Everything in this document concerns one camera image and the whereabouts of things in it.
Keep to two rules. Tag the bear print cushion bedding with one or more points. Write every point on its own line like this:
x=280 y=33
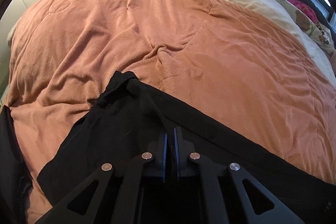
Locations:
x=316 y=31

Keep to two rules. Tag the folded black garment left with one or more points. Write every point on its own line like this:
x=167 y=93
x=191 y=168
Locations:
x=16 y=181

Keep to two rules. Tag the orange bed blanket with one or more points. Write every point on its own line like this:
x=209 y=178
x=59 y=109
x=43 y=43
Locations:
x=233 y=64

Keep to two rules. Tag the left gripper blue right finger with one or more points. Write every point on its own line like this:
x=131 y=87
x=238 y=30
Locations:
x=231 y=193

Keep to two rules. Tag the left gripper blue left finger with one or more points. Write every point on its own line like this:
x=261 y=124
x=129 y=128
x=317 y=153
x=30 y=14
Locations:
x=105 y=198

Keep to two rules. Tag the black pants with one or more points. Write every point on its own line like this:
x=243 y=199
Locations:
x=130 y=114

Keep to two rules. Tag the pink plush item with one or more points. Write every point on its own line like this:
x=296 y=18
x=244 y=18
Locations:
x=307 y=10

